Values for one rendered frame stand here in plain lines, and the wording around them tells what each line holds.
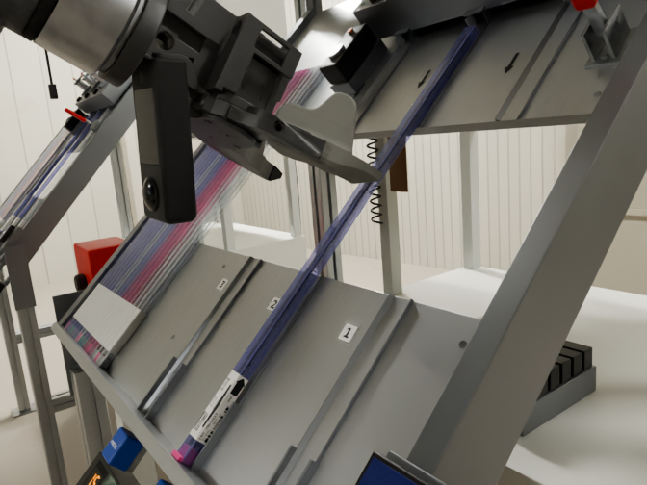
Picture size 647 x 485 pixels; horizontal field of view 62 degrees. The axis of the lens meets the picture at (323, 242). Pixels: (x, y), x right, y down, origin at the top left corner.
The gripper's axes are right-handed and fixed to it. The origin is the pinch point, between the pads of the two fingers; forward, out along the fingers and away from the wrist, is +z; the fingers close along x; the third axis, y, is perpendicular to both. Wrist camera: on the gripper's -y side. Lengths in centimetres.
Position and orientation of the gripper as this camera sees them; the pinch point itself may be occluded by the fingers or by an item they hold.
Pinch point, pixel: (323, 185)
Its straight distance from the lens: 48.8
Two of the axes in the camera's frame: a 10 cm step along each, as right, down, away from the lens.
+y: 3.6, -9.2, 1.4
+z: 7.2, 3.7, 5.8
